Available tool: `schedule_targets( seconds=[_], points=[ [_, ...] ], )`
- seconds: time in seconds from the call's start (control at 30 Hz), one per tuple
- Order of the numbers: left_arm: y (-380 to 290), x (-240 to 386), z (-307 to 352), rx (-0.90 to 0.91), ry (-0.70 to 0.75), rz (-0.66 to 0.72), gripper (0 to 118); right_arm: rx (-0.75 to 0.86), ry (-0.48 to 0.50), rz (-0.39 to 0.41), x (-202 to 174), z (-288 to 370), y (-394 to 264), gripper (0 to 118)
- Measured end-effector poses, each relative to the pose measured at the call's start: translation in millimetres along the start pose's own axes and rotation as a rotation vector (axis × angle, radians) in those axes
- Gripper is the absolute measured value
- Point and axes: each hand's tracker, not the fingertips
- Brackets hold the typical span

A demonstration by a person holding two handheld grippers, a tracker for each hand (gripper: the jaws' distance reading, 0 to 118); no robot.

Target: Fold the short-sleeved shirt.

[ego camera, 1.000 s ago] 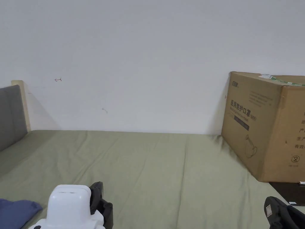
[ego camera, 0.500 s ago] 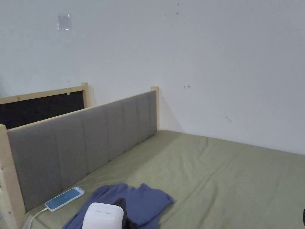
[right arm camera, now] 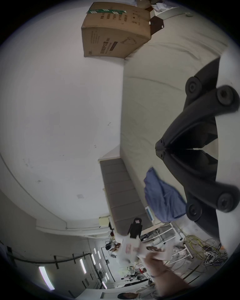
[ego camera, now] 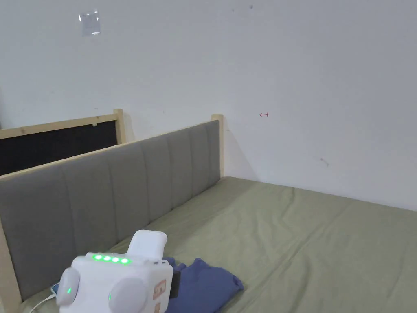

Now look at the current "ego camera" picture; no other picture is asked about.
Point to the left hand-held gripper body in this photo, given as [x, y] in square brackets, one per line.
[130, 280]

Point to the dark blue shirt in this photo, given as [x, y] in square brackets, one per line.
[208, 283]

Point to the blue phone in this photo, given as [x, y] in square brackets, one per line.
[55, 288]

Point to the grey padded headboard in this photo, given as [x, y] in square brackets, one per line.
[107, 195]

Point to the black panel wooden headboard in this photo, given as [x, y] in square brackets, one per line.
[55, 143]

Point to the bed with pale green sheet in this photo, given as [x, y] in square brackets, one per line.
[293, 247]

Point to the clear tape patch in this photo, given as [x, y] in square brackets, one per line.
[89, 23]

